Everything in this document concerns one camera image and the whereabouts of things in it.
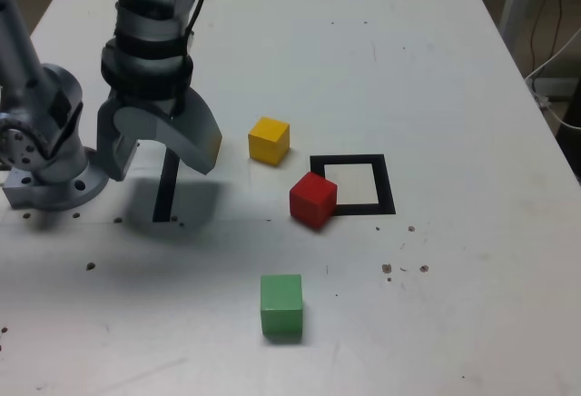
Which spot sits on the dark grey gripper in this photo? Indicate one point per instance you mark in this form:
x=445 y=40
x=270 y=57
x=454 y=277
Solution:
x=154 y=104

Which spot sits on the yellow cube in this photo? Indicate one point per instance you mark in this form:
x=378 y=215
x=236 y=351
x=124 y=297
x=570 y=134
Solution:
x=268 y=141

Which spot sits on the red cube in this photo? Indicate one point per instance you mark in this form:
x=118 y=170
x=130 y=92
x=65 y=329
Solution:
x=313 y=198

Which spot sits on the green cube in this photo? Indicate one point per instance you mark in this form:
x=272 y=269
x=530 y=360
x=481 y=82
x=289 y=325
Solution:
x=281 y=305

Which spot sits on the black tape square outline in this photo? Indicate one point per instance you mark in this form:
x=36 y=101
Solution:
x=386 y=187

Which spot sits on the black tape strip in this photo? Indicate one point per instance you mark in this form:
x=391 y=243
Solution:
x=163 y=196

